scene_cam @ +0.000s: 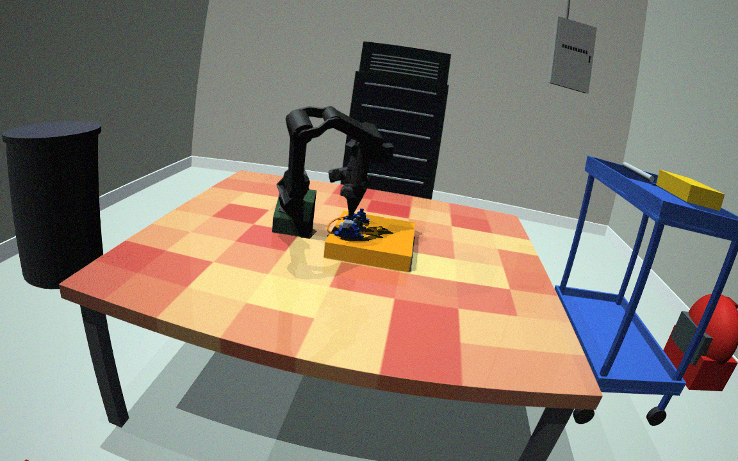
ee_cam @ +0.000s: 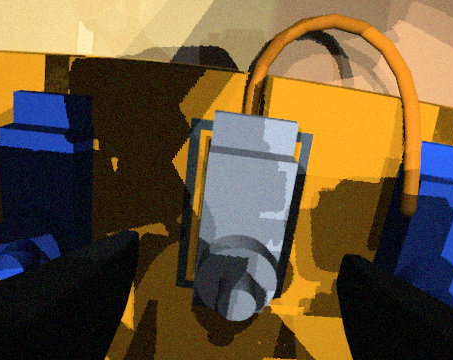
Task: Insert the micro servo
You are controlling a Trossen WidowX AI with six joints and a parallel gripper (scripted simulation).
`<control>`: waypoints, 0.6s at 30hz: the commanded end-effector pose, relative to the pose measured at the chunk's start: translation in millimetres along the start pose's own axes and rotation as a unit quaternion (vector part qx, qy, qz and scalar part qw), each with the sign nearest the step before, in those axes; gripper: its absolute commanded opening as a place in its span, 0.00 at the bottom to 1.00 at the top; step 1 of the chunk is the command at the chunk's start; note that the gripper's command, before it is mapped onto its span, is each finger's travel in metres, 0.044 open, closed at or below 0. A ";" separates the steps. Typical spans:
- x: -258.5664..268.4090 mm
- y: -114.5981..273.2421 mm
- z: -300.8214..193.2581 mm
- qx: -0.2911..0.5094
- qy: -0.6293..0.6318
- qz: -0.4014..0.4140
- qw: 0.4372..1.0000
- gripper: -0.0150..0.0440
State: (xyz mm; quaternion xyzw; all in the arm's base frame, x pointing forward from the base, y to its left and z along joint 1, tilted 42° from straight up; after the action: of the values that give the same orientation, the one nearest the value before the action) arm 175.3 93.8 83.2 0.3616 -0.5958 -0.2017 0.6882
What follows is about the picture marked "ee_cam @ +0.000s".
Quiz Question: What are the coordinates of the grey micro servo with orange cable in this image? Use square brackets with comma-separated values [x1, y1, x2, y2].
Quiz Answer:
[193, 13, 422, 321]

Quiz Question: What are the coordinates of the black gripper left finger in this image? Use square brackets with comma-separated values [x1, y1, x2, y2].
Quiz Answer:
[0, 229, 139, 360]

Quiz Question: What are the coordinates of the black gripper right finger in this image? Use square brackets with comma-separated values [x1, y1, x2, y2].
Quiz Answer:
[335, 255, 453, 360]

